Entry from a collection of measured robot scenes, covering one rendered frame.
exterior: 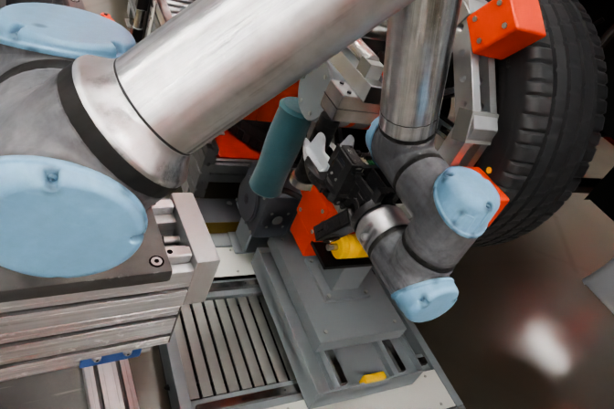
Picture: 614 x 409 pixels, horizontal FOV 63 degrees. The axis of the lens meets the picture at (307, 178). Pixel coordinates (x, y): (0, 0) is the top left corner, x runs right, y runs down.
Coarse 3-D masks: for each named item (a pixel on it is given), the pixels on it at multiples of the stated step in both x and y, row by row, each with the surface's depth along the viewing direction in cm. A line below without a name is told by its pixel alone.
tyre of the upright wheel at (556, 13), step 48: (576, 0) 98; (528, 48) 84; (576, 48) 89; (528, 96) 84; (576, 96) 88; (336, 144) 132; (528, 144) 85; (576, 144) 91; (528, 192) 91; (480, 240) 103
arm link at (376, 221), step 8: (376, 208) 69; (384, 208) 68; (392, 208) 68; (368, 216) 68; (376, 216) 67; (384, 216) 67; (392, 216) 67; (400, 216) 68; (360, 224) 69; (368, 224) 68; (376, 224) 67; (384, 224) 66; (392, 224) 66; (400, 224) 66; (360, 232) 69; (368, 232) 68; (376, 232) 66; (360, 240) 69; (368, 240) 68; (368, 248) 67
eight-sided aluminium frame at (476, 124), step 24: (480, 0) 86; (456, 48) 86; (456, 72) 86; (480, 72) 87; (456, 96) 86; (480, 96) 84; (456, 120) 85; (480, 120) 83; (456, 144) 86; (480, 144) 86; (408, 216) 95
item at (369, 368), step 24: (264, 264) 153; (264, 288) 153; (288, 312) 144; (288, 336) 139; (312, 360) 135; (336, 360) 133; (360, 360) 141; (384, 360) 142; (408, 360) 147; (312, 384) 127; (336, 384) 129; (360, 384) 132; (384, 384) 138; (408, 384) 146; (312, 408) 130
